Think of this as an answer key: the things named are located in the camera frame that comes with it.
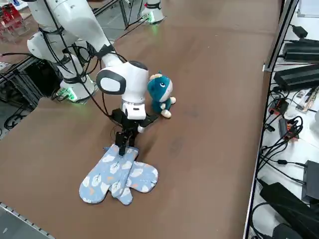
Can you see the grey aluminium post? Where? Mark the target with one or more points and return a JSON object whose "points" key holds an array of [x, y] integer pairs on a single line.
{"points": [[279, 37]]}

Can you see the black power supply brick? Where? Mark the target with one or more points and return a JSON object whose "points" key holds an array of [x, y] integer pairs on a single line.
{"points": [[301, 49], [296, 76]]}

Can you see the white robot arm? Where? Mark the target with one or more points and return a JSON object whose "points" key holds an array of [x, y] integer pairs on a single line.
{"points": [[74, 20], [153, 10]]}

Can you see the orange and black connector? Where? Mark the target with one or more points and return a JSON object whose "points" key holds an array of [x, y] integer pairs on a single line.
{"points": [[289, 132]]}

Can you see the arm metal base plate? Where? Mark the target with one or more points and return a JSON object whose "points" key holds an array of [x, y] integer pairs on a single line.
{"points": [[97, 84]]}

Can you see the grey aluminium table rail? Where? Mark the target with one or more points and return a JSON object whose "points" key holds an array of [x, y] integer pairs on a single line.
{"points": [[25, 219]]}

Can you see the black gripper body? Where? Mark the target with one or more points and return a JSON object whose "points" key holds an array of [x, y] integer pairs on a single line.
{"points": [[119, 117]]}

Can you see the red and black device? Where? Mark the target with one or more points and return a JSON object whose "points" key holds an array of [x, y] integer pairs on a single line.
{"points": [[280, 105]]}

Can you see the small blue plush doll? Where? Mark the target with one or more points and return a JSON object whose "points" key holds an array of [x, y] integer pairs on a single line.
{"points": [[162, 94]]}

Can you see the black metal frame rack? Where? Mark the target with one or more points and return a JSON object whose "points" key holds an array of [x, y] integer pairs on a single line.
{"points": [[37, 74]]}

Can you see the small black power adapter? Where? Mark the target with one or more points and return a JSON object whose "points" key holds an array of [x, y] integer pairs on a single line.
{"points": [[300, 31]]}

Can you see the blue cloud-print oven mitt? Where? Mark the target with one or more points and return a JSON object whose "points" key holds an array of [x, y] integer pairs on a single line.
{"points": [[104, 174], [144, 176]]}

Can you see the printed paper packet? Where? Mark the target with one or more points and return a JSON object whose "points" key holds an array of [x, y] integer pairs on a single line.
{"points": [[307, 99]]}

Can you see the black box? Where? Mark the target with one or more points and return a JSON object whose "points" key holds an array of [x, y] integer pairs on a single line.
{"points": [[311, 179]]}

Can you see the clear acrylic shelf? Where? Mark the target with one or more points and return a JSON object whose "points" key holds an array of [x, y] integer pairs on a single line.
{"points": [[12, 25]]}

